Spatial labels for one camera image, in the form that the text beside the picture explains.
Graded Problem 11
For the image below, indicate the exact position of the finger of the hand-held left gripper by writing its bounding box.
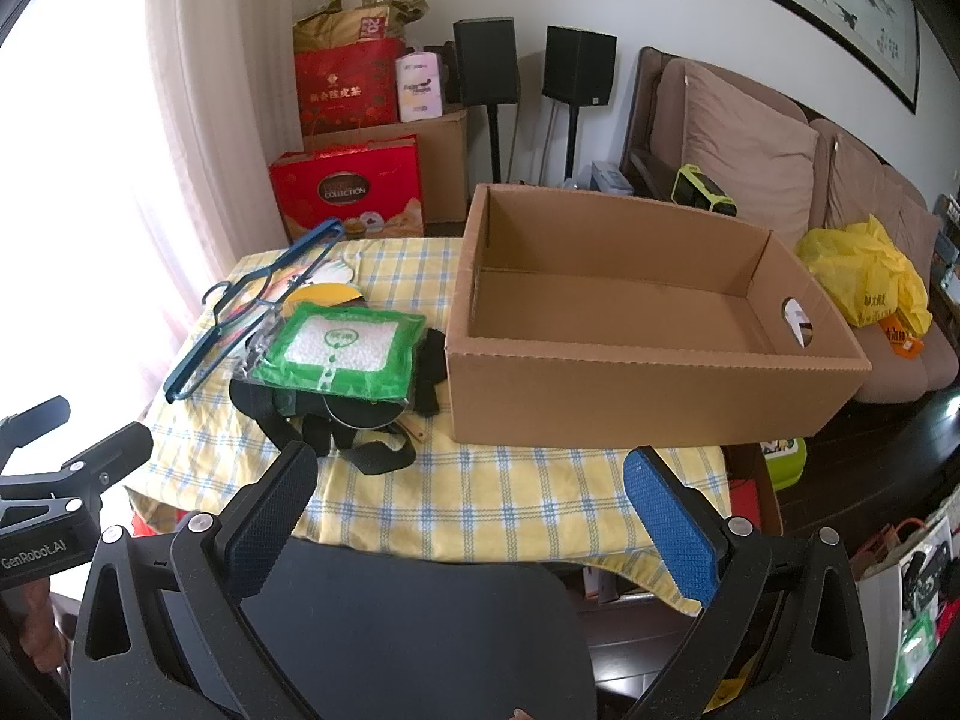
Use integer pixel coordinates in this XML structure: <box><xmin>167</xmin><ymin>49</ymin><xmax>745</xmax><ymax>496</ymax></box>
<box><xmin>0</xmin><ymin>394</ymin><xmax>70</xmax><ymax>477</ymax></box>
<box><xmin>45</xmin><ymin>422</ymin><xmax>155</xmax><ymax>515</ymax></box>

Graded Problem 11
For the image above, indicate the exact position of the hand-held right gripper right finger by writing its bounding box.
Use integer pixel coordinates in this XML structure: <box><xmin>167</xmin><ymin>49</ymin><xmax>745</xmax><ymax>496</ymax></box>
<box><xmin>622</xmin><ymin>446</ymin><xmax>875</xmax><ymax>720</ymax></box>

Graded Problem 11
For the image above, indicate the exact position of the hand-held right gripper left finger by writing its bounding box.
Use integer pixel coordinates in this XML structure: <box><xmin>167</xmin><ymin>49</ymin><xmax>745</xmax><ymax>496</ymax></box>
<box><xmin>71</xmin><ymin>441</ymin><xmax>320</xmax><ymax>720</ymax></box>

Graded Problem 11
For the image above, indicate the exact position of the blue clothes hanger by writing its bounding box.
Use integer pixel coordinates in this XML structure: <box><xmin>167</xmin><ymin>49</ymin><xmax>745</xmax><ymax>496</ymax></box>
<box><xmin>163</xmin><ymin>217</ymin><xmax>346</xmax><ymax>400</ymax></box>

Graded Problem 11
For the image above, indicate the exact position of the large cardboard box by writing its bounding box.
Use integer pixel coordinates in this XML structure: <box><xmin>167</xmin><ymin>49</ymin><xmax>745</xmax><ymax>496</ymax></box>
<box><xmin>444</xmin><ymin>181</ymin><xmax>873</xmax><ymax>447</ymax></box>

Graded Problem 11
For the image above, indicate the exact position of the green white packet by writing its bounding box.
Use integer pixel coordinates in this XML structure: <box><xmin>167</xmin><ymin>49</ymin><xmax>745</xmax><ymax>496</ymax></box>
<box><xmin>247</xmin><ymin>301</ymin><xmax>428</xmax><ymax>402</ymax></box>

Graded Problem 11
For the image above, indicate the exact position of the person's left hand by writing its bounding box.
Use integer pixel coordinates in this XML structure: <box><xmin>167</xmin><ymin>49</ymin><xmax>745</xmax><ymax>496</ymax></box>
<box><xmin>19</xmin><ymin>581</ymin><xmax>72</xmax><ymax>683</ymax></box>

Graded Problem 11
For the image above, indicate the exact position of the green plastic container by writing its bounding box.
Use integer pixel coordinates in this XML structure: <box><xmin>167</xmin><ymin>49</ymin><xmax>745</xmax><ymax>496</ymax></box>
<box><xmin>761</xmin><ymin>435</ymin><xmax>807</xmax><ymax>492</ymax></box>

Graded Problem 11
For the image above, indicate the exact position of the black chair back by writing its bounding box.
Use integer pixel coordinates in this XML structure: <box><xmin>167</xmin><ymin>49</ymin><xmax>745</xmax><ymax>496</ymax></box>
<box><xmin>240</xmin><ymin>547</ymin><xmax>597</xmax><ymax>720</ymax></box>

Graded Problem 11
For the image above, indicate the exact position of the yellow checked tablecloth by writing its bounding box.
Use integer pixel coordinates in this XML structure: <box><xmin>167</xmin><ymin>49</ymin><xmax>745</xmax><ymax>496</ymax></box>
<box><xmin>124</xmin><ymin>236</ymin><xmax>732</xmax><ymax>616</ymax></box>

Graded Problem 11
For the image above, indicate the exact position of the white paper shopping bag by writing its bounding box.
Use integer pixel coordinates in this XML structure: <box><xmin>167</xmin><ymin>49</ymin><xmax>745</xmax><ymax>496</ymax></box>
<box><xmin>851</xmin><ymin>502</ymin><xmax>960</xmax><ymax>720</ymax></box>

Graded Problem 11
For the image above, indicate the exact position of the brown sofa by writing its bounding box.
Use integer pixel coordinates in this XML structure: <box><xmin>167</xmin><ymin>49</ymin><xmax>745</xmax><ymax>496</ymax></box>
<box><xmin>622</xmin><ymin>45</ymin><xmax>960</xmax><ymax>406</ymax></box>

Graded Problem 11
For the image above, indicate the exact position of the orange bag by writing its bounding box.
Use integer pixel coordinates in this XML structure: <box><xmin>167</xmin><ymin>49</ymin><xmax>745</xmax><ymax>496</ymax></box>
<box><xmin>874</xmin><ymin>311</ymin><xmax>925</xmax><ymax>355</ymax></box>

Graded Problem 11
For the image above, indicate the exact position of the yellow plastic bag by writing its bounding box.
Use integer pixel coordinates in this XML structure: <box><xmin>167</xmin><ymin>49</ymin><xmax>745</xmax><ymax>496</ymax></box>
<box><xmin>795</xmin><ymin>214</ymin><xmax>935</xmax><ymax>335</ymax></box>

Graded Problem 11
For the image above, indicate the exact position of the green black portable device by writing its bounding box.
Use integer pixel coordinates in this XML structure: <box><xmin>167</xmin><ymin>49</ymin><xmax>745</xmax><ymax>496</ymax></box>
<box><xmin>671</xmin><ymin>163</ymin><xmax>740</xmax><ymax>217</ymax></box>

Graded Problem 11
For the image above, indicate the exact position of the red gift box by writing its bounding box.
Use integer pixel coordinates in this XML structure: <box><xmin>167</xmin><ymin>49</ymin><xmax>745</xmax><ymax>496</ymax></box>
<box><xmin>268</xmin><ymin>135</ymin><xmax>425</xmax><ymax>241</ymax></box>

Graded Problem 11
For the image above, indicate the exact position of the small grey box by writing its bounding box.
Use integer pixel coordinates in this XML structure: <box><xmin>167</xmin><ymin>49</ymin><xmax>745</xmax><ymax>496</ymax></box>
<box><xmin>589</xmin><ymin>161</ymin><xmax>635</xmax><ymax>196</ymax></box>

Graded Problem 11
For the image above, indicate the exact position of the sheer white curtain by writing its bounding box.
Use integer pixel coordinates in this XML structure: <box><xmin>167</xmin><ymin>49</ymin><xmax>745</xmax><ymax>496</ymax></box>
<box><xmin>0</xmin><ymin>0</ymin><xmax>316</xmax><ymax>421</ymax></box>

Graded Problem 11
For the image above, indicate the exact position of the beige cushion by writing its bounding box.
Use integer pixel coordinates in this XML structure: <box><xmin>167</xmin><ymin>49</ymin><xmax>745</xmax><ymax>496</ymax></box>
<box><xmin>649</xmin><ymin>58</ymin><xmax>820</xmax><ymax>241</ymax></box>
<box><xmin>821</xmin><ymin>133</ymin><xmax>942</xmax><ymax>271</ymax></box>

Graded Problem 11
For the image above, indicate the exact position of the brown cardboard carton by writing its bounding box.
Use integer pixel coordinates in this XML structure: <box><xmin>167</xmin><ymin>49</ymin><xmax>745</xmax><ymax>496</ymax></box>
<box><xmin>300</xmin><ymin>106</ymin><xmax>470</xmax><ymax>224</ymax></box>

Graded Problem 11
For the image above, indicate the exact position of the red gift bag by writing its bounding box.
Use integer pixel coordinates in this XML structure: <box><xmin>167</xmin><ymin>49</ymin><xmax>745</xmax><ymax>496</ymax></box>
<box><xmin>292</xmin><ymin>37</ymin><xmax>398</xmax><ymax>137</ymax></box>

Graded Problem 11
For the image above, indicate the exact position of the pink tissue pack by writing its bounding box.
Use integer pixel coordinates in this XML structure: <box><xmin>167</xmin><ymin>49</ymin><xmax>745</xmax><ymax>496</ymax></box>
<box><xmin>395</xmin><ymin>49</ymin><xmax>443</xmax><ymax>122</ymax></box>

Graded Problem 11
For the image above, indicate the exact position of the black speaker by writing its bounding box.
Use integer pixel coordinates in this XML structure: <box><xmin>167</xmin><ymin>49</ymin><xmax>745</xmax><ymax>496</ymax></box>
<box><xmin>452</xmin><ymin>17</ymin><xmax>520</xmax><ymax>106</ymax></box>
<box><xmin>541</xmin><ymin>25</ymin><xmax>617</xmax><ymax>104</ymax></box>

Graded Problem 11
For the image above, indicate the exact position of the gold paper bag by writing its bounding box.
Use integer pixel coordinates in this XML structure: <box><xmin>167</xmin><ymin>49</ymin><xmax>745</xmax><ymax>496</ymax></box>
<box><xmin>292</xmin><ymin>0</ymin><xmax>428</xmax><ymax>53</ymax></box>

